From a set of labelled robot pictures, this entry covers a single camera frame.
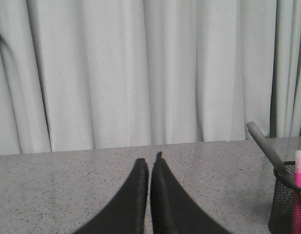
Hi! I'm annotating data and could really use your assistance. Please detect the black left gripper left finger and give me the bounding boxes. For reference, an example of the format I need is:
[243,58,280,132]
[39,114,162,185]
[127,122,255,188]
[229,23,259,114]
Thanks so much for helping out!
[75,158,148,234]

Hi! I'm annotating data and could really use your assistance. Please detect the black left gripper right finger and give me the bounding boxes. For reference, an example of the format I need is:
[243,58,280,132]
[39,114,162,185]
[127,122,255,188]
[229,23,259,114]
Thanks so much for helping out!
[150,152,229,234]

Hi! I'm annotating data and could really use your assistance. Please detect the grey orange scissors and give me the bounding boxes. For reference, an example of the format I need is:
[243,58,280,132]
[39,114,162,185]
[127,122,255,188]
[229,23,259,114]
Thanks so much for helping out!
[246,121,296,187]

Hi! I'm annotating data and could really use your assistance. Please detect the pink marker pen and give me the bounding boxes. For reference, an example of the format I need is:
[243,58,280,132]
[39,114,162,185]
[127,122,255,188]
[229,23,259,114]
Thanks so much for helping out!
[292,150,301,234]

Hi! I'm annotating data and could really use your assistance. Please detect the black mesh pen holder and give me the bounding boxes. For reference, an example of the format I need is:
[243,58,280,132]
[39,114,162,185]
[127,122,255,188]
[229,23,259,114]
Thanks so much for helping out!
[268,170,298,234]

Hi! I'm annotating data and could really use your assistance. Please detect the grey curtain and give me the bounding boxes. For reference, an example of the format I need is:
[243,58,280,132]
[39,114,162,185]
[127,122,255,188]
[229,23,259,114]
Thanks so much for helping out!
[0,0,301,155]

